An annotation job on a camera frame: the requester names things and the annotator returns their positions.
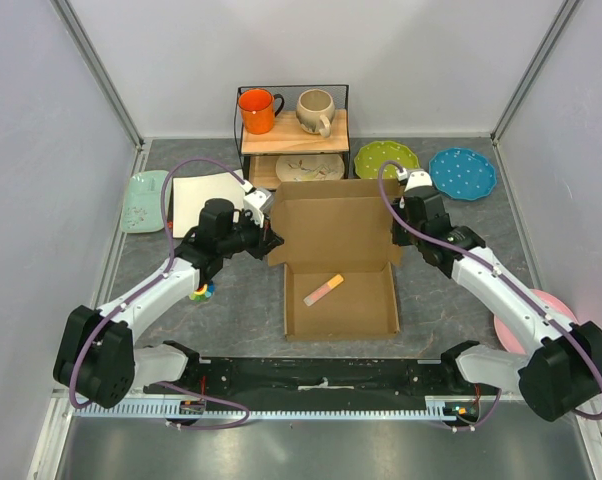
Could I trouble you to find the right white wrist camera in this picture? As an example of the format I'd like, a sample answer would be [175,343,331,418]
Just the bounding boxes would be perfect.
[396,168,433,192]

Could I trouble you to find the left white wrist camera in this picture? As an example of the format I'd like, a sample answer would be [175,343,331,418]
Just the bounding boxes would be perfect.
[241,180,274,226]

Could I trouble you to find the beige leaf pattern plate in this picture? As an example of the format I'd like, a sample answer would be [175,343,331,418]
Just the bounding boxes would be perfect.
[275,154,345,182]

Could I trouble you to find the orange pink eraser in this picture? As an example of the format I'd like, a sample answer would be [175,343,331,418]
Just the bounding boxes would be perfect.
[303,274,344,307]

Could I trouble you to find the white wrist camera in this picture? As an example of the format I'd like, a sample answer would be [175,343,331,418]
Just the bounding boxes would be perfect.
[241,180,274,226]
[396,168,433,192]

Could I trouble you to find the beige ceramic mug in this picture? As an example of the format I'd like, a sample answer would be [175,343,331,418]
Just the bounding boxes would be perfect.
[296,89,336,138]

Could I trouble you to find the orange mug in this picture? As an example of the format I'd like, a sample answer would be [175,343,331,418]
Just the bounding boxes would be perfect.
[237,88,285,135]

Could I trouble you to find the brown cardboard box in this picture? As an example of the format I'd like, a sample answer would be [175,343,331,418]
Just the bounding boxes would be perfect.
[268,179,402,341]

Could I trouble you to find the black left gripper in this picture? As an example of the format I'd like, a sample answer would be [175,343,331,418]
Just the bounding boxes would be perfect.
[219,209,284,261]

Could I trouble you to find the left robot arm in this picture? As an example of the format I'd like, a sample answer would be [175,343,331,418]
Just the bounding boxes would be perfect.
[53,189,284,408]

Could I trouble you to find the white square plate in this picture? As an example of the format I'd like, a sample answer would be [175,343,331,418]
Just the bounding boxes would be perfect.
[172,173,245,239]

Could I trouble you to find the black wire wooden shelf rack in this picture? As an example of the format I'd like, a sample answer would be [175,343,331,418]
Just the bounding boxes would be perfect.
[234,84,350,191]

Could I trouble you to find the grey slotted cable duct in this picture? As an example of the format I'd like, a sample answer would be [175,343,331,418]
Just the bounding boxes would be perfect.
[73,398,478,421]

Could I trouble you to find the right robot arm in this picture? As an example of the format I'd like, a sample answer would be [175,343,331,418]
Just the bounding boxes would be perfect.
[388,205,602,421]

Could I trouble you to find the pink round plate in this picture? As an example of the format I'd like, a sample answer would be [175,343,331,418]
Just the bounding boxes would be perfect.
[493,288,580,354]

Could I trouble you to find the blue dotted plate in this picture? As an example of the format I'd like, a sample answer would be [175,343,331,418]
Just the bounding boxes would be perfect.
[428,147,497,201]

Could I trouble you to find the mint divided tray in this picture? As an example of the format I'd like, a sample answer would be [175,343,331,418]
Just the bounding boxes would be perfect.
[119,170,171,234]

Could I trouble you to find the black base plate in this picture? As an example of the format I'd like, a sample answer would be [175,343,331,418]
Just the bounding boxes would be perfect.
[143,344,477,412]

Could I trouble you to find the green dotted plate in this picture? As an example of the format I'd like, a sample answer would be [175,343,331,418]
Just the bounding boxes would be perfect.
[354,140,420,179]

